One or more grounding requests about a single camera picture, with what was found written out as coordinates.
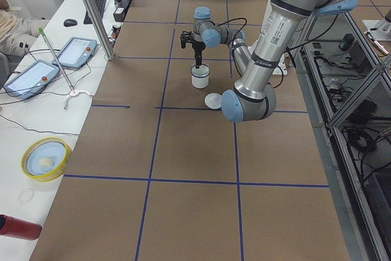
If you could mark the black computer mouse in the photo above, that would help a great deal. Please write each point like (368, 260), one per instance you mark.
(70, 22)

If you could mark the green tipped metal rod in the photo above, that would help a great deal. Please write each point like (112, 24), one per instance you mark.
(72, 88)

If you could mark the far teach pendant tablet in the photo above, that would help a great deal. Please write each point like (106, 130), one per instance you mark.
(76, 52)

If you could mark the teach pendant tablet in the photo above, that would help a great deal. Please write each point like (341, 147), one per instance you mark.
(76, 52)
(32, 80)

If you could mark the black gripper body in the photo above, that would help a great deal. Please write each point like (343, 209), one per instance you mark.
(198, 47)

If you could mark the seated person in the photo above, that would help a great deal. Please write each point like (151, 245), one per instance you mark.
(18, 34)

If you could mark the red bottle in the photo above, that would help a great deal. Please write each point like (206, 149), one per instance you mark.
(19, 228)

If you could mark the aluminium frame post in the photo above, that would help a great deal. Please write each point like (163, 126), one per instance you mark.
(99, 28)

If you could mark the white ceramic cup lid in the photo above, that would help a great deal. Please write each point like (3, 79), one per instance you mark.
(213, 101)

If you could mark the near teach pendant tablet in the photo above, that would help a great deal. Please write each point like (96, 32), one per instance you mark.
(32, 80)

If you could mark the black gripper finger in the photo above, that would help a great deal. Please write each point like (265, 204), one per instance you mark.
(198, 60)

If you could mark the clear glass funnel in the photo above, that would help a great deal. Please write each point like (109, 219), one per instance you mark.
(200, 71)

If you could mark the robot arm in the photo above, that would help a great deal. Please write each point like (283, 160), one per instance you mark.
(252, 97)

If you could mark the yellow tape roll with dish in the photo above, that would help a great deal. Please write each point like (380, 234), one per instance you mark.
(46, 159)

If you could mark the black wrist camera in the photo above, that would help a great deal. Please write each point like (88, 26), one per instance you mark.
(185, 38)

